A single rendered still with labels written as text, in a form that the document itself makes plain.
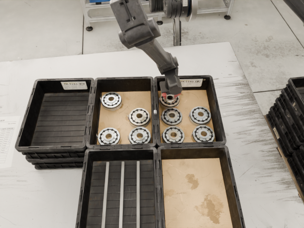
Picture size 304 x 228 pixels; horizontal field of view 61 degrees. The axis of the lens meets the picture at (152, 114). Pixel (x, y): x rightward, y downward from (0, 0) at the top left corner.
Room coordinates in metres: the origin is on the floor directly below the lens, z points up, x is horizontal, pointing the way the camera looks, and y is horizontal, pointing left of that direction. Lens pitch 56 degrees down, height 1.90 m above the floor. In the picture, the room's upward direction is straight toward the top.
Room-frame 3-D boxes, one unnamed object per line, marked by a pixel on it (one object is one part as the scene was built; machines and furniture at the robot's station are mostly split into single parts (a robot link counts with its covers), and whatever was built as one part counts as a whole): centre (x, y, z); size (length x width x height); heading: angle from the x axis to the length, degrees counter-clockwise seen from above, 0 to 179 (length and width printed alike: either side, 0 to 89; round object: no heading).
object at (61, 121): (0.69, 0.44, 0.87); 0.40 x 0.30 x 0.11; 2
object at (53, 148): (0.69, 0.44, 0.92); 0.40 x 0.30 x 0.02; 2
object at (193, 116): (0.71, -0.24, 0.86); 0.10 x 0.10 x 0.01
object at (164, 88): (0.81, -0.09, 0.98); 0.10 x 0.07 x 0.07; 98
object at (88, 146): (0.69, 0.14, 0.92); 0.40 x 0.30 x 0.02; 2
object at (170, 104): (0.81, -0.09, 0.86); 0.10 x 0.10 x 0.01
